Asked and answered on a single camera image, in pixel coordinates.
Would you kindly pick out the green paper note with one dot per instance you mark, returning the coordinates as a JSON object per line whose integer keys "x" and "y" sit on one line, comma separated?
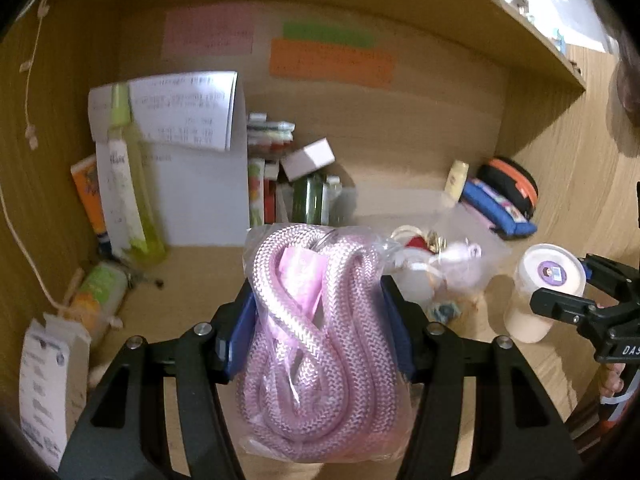
{"x": 327, "y": 35}

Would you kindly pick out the pink paper note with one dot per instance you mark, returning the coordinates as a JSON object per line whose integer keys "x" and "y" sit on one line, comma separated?
{"x": 207, "y": 35}

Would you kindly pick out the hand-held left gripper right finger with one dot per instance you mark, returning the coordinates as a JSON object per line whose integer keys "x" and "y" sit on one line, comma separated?
{"x": 397, "y": 330}

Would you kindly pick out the small yellow bottle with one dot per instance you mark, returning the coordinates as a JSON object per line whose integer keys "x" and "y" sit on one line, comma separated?
{"x": 456, "y": 177}

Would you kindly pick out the small white tube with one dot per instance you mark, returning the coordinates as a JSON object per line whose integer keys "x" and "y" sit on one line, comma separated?
{"x": 100, "y": 372}

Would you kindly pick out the clear plastic storage box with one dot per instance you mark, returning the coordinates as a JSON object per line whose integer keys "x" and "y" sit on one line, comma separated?
{"x": 380, "y": 210}

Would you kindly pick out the dark green jar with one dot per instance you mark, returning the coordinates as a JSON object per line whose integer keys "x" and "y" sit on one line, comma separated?
{"x": 307, "y": 202}

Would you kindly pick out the green and orange bottle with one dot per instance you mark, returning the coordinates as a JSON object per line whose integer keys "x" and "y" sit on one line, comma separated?
{"x": 97, "y": 292}

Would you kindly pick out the white round jar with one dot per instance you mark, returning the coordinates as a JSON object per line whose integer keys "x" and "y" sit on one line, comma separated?
{"x": 547, "y": 290}

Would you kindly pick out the brown translucent bag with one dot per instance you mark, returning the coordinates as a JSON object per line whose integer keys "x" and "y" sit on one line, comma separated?
{"x": 627, "y": 85}

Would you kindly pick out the small white box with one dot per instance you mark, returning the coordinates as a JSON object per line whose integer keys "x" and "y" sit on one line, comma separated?
{"x": 307, "y": 157}

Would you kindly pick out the black and orange case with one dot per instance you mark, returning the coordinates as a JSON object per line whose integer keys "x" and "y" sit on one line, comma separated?
{"x": 510, "y": 180}

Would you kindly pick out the white printed receipt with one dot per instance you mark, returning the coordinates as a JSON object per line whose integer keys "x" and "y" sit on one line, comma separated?
{"x": 185, "y": 110}

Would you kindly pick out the small blue item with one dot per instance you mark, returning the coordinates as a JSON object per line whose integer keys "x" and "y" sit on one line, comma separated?
{"x": 560, "y": 40}

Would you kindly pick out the fruit printed booklet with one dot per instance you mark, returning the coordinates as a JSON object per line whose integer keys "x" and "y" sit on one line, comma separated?
{"x": 256, "y": 190}

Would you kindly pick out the orange paper note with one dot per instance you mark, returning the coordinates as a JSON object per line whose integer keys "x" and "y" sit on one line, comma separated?
{"x": 330, "y": 62}

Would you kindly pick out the small metal keys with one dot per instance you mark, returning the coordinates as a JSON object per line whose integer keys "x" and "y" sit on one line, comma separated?
{"x": 142, "y": 277}

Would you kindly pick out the blue pencil case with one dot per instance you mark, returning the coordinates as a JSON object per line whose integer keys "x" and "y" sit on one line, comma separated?
{"x": 492, "y": 207}

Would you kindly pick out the person's right hand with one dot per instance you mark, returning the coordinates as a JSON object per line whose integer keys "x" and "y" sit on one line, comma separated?
{"x": 612, "y": 382}

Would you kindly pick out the pink ball with sticker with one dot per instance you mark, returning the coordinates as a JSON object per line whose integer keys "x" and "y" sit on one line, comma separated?
{"x": 460, "y": 260}

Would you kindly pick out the orange sunscreen tube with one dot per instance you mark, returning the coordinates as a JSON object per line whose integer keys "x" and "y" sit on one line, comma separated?
{"x": 90, "y": 190}

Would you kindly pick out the white printed carton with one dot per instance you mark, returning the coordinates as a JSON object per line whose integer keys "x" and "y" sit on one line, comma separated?
{"x": 45, "y": 385}

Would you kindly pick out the red and gold ornament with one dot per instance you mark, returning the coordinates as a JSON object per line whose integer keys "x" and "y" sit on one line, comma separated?
{"x": 422, "y": 242}

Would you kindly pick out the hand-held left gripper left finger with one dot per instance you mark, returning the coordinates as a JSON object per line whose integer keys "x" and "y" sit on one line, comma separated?
{"x": 240, "y": 325}

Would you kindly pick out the yellow-green spray bottle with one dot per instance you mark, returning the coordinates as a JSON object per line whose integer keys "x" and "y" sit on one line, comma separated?
{"x": 137, "y": 185}

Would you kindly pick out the large white paper sheet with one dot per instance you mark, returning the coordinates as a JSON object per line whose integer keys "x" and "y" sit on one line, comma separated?
{"x": 200, "y": 195}

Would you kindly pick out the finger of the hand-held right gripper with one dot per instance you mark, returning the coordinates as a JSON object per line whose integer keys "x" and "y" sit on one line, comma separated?
{"x": 560, "y": 305}
{"x": 610, "y": 275}

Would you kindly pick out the stack of booklets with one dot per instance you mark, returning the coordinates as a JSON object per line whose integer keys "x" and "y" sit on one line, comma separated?
{"x": 267, "y": 132}

